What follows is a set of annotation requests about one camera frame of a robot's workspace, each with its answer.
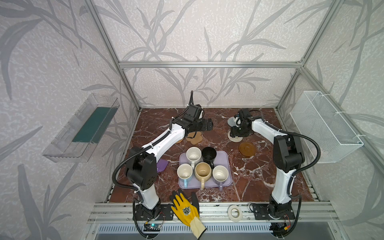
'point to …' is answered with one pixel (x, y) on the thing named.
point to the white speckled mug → (193, 154)
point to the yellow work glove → (188, 211)
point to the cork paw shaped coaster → (194, 137)
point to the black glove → (194, 198)
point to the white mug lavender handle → (220, 174)
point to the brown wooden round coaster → (247, 149)
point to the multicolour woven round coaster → (235, 139)
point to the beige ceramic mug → (203, 171)
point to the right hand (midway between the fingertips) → (234, 130)
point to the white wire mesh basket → (317, 117)
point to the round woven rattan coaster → (179, 141)
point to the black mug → (208, 154)
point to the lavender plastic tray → (223, 158)
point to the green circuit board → (152, 227)
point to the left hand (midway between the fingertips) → (209, 121)
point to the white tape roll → (235, 213)
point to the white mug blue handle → (184, 171)
